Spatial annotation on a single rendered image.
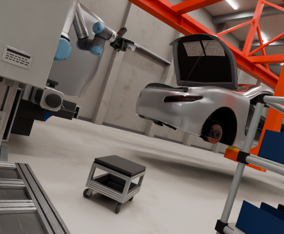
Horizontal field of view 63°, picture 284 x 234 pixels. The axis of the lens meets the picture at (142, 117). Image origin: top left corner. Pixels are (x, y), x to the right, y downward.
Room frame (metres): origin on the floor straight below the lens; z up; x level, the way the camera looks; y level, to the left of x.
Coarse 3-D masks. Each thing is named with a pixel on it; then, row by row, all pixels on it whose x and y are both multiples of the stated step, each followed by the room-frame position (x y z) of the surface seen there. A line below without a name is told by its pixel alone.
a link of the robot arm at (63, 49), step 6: (72, 0) 1.20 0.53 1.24; (78, 0) 1.24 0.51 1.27; (72, 6) 1.21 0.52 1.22; (72, 12) 1.22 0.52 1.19; (66, 18) 1.20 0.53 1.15; (72, 18) 1.23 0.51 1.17; (66, 24) 1.21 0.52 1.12; (66, 30) 1.22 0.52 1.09; (66, 36) 1.21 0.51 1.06; (60, 42) 1.18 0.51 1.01; (66, 42) 1.20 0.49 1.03; (60, 48) 1.19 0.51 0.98; (66, 48) 1.21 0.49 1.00; (60, 54) 1.20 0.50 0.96; (66, 54) 1.23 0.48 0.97; (54, 60) 1.24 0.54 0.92; (60, 60) 1.22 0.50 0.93
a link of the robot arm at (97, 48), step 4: (96, 36) 1.42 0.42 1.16; (100, 36) 1.42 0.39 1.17; (88, 40) 1.46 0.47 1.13; (92, 40) 1.44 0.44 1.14; (96, 40) 1.42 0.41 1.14; (100, 40) 1.42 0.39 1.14; (104, 40) 1.44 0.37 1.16; (88, 44) 1.45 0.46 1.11; (92, 44) 1.43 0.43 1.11; (96, 44) 1.42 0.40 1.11; (100, 44) 1.42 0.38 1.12; (104, 44) 1.46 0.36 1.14; (88, 48) 1.47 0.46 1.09; (92, 48) 1.42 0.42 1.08; (96, 48) 1.42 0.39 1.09; (100, 48) 1.43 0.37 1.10; (92, 52) 1.43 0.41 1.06; (96, 52) 1.42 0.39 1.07; (100, 52) 1.44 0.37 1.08
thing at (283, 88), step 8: (280, 80) 3.49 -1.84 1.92; (280, 88) 3.46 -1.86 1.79; (280, 96) 3.43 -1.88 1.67; (280, 104) 3.40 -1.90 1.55; (272, 112) 3.46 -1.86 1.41; (280, 112) 3.41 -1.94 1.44; (272, 120) 3.43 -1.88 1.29; (280, 120) 3.45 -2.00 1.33; (264, 128) 3.51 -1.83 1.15; (272, 128) 3.40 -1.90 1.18; (232, 152) 3.84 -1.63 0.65; (256, 152) 3.51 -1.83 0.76; (232, 160) 3.81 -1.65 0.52; (256, 168) 3.45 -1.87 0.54
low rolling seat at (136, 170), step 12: (108, 156) 2.05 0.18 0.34; (108, 168) 1.82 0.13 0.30; (120, 168) 1.79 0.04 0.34; (132, 168) 1.90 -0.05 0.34; (144, 168) 2.08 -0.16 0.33; (96, 180) 1.96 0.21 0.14; (108, 180) 2.16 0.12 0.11; (120, 180) 2.17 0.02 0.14; (84, 192) 1.87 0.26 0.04; (108, 192) 1.80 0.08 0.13; (120, 192) 1.79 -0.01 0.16; (132, 192) 1.93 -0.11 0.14; (120, 204) 1.78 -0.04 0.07
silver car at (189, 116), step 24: (144, 96) 4.11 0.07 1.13; (168, 96) 3.60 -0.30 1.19; (192, 96) 3.44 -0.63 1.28; (216, 96) 3.46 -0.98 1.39; (240, 96) 3.73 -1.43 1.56; (168, 120) 3.55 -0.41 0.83; (192, 120) 3.40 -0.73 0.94; (216, 120) 3.97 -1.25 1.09; (240, 120) 3.79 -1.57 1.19; (264, 120) 6.79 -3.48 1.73; (240, 144) 3.92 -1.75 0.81
